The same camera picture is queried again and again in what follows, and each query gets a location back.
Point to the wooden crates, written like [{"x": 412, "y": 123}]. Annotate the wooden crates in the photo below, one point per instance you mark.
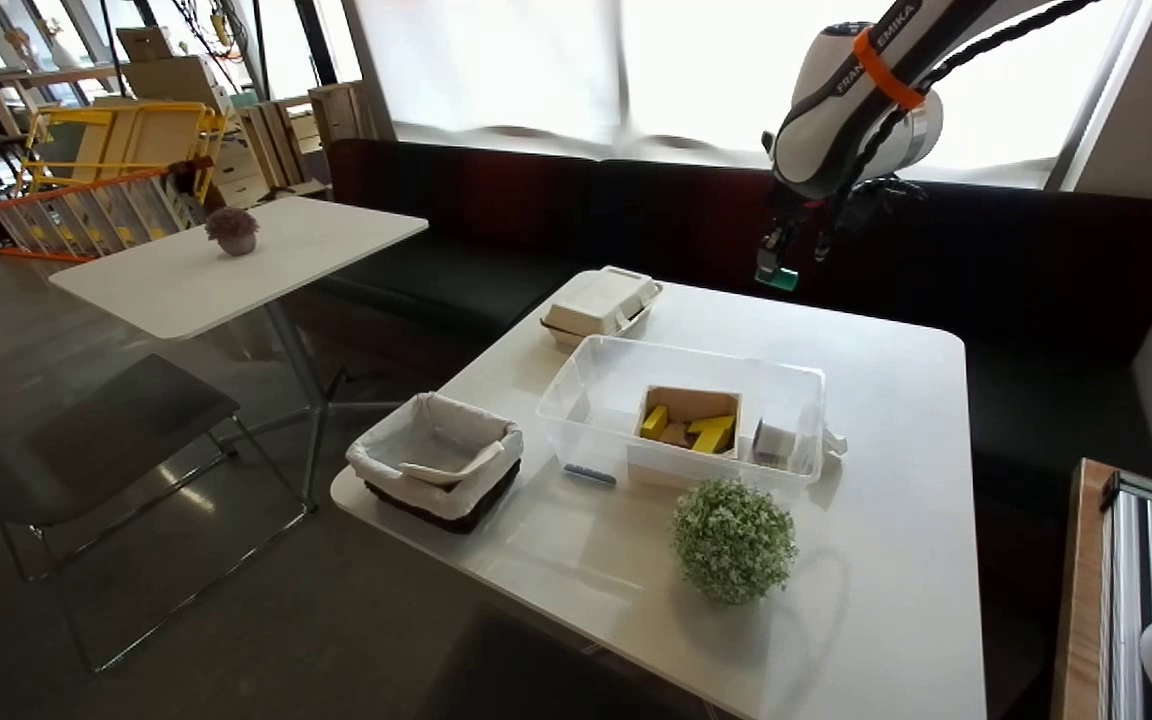
[{"x": 322, "y": 126}]

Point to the white window curtain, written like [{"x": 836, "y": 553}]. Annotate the white window curtain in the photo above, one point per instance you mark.
[{"x": 539, "y": 66}]

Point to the yellow cart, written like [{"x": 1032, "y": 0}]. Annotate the yellow cart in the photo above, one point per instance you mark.
[{"x": 122, "y": 140}]

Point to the small white cube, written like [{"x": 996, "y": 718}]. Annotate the small white cube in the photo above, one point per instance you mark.
[{"x": 772, "y": 446}]

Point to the white side table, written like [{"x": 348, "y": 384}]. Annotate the white side table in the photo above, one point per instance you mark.
[{"x": 231, "y": 283}]

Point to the black tray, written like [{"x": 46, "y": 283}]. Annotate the black tray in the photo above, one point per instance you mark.
[{"x": 490, "y": 501}]

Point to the yellow block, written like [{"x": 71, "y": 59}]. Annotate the yellow block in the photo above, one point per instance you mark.
[
  {"x": 713, "y": 432},
  {"x": 655, "y": 422}
]

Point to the small brown potted plant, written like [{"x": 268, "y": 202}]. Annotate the small brown potted plant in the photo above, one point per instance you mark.
[{"x": 232, "y": 228}]

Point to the green faux plant ball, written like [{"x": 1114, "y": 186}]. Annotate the green faux plant ball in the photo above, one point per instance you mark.
[{"x": 732, "y": 540}]

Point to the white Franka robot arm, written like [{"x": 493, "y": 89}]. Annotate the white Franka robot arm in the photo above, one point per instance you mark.
[{"x": 856, "y": 123}]

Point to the white square bowl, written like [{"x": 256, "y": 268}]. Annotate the white square bowl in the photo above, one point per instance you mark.
[{"x": 676, "y": 465}]

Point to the white basket grey liner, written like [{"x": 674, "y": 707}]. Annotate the white basket grey liner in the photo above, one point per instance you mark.
[{"x": 437, "y": 446}]

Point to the clear plastic bin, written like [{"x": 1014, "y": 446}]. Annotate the clear plastic bin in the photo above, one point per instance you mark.
[{"x": 589, "y": 401}]

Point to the black bench sofa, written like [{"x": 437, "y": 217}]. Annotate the black bench sofa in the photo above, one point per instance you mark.
[{"x": 1029, "y": 267}]

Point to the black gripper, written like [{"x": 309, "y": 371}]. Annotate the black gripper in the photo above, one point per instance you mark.
[{"x": 823, "y": 221}]

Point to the wooden base board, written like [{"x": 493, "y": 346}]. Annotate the wooden base board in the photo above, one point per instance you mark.
[{"x": 1087, "y": 603}]

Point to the orange ladder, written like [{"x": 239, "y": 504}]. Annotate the orange ladder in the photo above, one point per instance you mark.
[{"x": 80, "y": 221}]

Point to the black folding chair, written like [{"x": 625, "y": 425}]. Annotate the black folding chair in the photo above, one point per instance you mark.
[{"x": 80, "y": 440}]

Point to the green block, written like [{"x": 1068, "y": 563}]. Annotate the green block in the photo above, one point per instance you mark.
[{"x": 780, "y": 279}]

